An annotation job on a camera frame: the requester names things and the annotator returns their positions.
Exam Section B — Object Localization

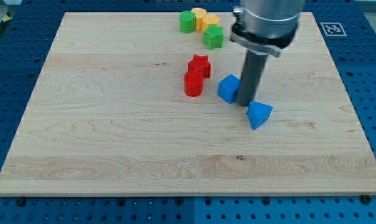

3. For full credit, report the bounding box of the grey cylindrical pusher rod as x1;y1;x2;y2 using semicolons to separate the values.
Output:
237;50;268;106

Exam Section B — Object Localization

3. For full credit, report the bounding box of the blue triangle block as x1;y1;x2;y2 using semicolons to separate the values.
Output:
247;101;273;130

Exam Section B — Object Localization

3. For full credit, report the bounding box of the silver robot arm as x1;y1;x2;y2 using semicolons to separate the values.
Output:
230;0;304;106

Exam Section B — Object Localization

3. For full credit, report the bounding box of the blue cube block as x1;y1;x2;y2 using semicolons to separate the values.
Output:
217;74;240;104

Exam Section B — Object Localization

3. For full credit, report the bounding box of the green star block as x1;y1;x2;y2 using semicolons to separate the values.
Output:
203;25;223;50

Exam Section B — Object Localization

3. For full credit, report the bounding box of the red star block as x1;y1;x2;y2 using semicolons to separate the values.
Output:
187;54;212;79

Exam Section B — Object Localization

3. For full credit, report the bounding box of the yellow hexagon block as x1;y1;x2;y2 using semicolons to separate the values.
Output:
201;14;220;32

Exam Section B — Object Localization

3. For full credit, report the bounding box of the red cylinder block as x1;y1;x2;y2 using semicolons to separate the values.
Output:
184;71;204;97

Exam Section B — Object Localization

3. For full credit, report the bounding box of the yellow cylinder block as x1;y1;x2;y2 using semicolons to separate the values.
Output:
191;7;207;30

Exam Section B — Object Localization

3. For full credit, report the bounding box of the green cylinder block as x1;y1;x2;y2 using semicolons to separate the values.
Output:
179;11;195;34

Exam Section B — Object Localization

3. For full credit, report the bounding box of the white fiducial marker tag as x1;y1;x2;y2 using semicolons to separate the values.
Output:
321;22;347;37

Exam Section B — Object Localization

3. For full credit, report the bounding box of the wooden board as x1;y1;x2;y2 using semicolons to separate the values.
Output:
0;12;376;197

